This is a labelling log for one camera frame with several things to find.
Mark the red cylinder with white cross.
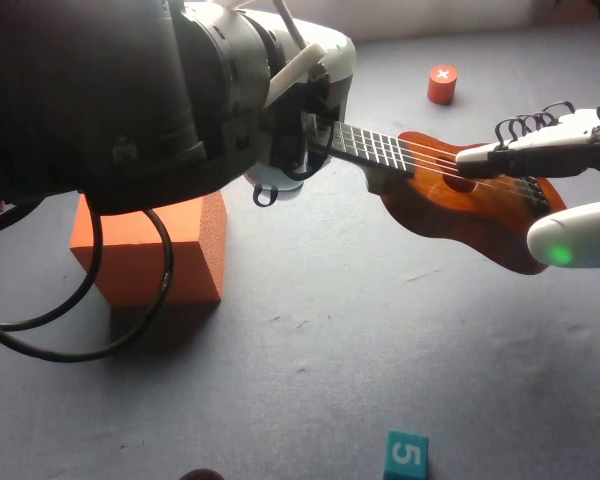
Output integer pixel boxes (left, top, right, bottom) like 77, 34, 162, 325
426, 64, 459, 106

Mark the orange toy ukulele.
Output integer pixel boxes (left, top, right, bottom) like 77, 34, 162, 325
329, 119, 568, 276

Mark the large orange foam cube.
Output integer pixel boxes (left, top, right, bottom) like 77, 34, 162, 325
69, 189, 229, 307

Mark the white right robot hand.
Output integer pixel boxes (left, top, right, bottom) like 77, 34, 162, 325
454, 96, 600, 270

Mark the grey table cloth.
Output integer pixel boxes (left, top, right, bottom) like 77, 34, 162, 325
0, 22, 600, 480

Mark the teal number five block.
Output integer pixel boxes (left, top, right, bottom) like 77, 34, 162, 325
382, 429, 430, 480

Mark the white backdrop curtain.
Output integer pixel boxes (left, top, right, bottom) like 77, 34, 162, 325
184, 0, 600, 46

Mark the thick arm cable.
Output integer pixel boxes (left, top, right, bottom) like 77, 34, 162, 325
0, 207, 177, 364
0, 199, 105, 334

